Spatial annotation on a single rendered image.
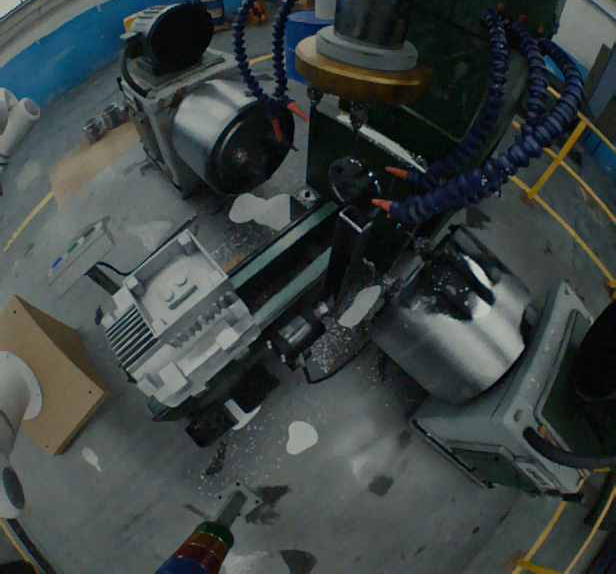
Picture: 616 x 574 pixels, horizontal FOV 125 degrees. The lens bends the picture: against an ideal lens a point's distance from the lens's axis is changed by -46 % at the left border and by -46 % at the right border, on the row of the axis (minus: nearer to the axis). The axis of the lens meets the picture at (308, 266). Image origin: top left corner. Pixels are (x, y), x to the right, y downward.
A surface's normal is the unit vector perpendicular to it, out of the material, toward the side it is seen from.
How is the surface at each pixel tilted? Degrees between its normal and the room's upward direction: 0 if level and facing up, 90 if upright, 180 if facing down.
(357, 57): 90
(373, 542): 0
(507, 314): 9
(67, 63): 90
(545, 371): 0
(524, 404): 0
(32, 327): 44
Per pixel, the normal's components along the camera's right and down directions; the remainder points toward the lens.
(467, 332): -0.38, -0.01
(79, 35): 0.76, 0.59
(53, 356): 0.57, 0.09
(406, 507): 0.04, -0.45
